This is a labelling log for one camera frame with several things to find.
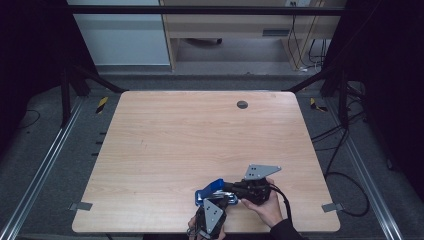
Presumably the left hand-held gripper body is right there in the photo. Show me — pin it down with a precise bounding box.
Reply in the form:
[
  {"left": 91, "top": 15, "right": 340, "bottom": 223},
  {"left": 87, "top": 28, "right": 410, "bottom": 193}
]
[{"left": 194, "top": 198, "right": 229, "bottom": 240}]

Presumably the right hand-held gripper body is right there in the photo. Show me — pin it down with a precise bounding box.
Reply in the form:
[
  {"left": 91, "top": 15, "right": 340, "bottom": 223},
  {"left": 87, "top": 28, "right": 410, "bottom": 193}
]
[{"left": 233, "top": 163, "right": 283, "bottom": 205}]

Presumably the blue stapler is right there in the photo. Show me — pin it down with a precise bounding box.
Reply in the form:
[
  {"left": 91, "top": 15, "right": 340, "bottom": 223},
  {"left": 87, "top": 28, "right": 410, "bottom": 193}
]
[{"left": 194, "top": 178, "right": 240, "bottom": 208}]

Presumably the person's left hand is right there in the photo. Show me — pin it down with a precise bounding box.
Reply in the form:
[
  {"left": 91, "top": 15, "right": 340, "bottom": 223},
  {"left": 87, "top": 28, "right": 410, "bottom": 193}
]
[{"left": 187, "top": 215, "right": 228, "bottom": 240}]

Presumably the person's right hand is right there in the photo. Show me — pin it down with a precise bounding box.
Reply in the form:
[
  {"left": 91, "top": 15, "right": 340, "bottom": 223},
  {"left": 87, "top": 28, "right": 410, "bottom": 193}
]
[{"left": 240, "top": 178, "right": 284, "bottom": 229}]

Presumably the yellow black striped tape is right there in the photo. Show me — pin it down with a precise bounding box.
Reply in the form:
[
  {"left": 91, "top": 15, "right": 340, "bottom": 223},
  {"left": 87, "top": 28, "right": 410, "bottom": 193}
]
[{"left": 95, "top": 96, "right": 110, "bottom": 115}]

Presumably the black curtain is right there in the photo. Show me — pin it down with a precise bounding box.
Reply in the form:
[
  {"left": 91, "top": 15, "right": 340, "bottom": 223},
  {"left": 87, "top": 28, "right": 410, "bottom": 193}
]
[
  {"left": 0, "top": 0, "right": 73, "bottom": 154},
  {"left": 329, "top": 0, "right": 424, "bottom": 201}
]

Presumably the white cabinet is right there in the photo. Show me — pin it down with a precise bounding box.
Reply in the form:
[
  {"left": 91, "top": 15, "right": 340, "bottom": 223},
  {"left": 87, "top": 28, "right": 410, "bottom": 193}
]
[{"left": 66, "top": 0, "right": 172, "bottom": 67}]

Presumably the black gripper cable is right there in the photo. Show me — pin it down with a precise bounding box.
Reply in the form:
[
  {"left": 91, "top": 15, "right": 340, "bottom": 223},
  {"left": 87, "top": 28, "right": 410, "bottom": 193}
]
[{"left": 269, "top": 184, "right": 294, "bottom": 224}]

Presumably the grey table bracket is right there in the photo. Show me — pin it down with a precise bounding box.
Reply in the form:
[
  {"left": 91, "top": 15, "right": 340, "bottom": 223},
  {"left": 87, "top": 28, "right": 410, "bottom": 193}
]
[
  {"left": 321, "top": 202, "right": 344, "bottom": 213},
  {"left": 68, "top": 201, "right": 94, "bottom": 212}
]

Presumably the black floor cable loop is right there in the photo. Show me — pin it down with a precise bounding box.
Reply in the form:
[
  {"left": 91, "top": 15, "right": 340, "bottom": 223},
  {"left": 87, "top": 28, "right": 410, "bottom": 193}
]
[{"left": 311, "top": 109, "right": 371, "bottom": 218}]

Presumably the yellow-handled tool right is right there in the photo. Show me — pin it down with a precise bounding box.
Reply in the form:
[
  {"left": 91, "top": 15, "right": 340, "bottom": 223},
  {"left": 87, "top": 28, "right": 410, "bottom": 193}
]
[{"left": 309, "top": 97, "right": 329, "bottom": 113}]

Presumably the aluminium floor rail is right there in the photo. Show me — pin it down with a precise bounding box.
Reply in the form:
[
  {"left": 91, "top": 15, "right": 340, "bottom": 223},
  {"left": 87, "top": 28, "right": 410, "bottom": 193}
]
[
  {"left": 324, "top": 96, "right": 406, "bottom": 240},
  {"left": 0, "top": 96, "right": 86, "bottom": 240}
]

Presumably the black diagonal frame strut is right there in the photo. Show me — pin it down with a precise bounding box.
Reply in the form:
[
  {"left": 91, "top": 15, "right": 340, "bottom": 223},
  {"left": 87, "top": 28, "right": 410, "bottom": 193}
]
[
  {"left": 69, "top": 64, "right": 126, "bottom": 94},
  {"left": 286, "top": 66, "right": 338, "bottom": 94}
]

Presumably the black frame post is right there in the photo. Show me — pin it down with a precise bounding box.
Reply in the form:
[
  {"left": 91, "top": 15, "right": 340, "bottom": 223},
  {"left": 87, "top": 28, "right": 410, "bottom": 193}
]
[
  {"left": 60, "top": 66, "right": 72, "bottom": 128},
  {"left": 338, "top": 69, "right": 349, "bottom": 129}
]

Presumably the black hanging cable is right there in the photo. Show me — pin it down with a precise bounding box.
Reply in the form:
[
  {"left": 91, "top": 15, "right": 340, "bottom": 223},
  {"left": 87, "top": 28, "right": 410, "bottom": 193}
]
[{"left": 288, "top": 3, "right": 303, "bottom": 69}]

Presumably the black frame crossbar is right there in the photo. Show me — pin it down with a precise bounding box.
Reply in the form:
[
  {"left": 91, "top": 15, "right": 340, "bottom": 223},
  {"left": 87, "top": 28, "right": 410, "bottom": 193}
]
[{"left": 66, "top": 4, "right": 348, "bottom": 17}]

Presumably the thin black floor cable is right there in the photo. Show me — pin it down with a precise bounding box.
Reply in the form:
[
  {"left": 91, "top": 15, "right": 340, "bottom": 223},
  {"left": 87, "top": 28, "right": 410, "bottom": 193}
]
[{"left": 19, "top": 109, "right": 42, "bottom": 130}]

